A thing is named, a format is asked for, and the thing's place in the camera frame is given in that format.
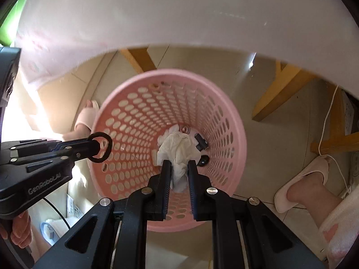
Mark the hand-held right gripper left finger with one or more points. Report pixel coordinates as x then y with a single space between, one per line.
165 179

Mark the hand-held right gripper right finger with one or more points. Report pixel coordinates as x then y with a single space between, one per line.
193 179

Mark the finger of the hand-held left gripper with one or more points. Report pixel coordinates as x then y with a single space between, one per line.
81 144
84 154

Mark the black spoon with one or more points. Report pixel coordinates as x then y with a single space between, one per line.
204 160

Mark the white tissue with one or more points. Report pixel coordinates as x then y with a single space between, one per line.
174 130
179 148

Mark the pink plastic basket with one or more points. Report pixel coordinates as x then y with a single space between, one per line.
168 72

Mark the person's left hand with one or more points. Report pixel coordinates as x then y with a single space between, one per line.
21 229

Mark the person's left leg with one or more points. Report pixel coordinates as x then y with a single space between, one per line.
78 131

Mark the person's leg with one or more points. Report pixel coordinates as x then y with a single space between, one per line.
78 131
314 199

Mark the foot in pink slipper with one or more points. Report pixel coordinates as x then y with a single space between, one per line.
84 117

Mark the white power strip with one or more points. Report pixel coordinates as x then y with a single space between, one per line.
73 204
352 171

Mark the light blue slipper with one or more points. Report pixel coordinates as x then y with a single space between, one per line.
52 229

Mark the pink slipper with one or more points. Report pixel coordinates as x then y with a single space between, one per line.
305 173

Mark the wooden chair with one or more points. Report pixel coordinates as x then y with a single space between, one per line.
280 95

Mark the person's right leg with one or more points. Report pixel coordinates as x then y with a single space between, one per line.
314 199

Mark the pink fleece robe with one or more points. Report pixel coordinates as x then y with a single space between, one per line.
342 229

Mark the pink printed cloth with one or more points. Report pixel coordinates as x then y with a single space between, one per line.
168 11

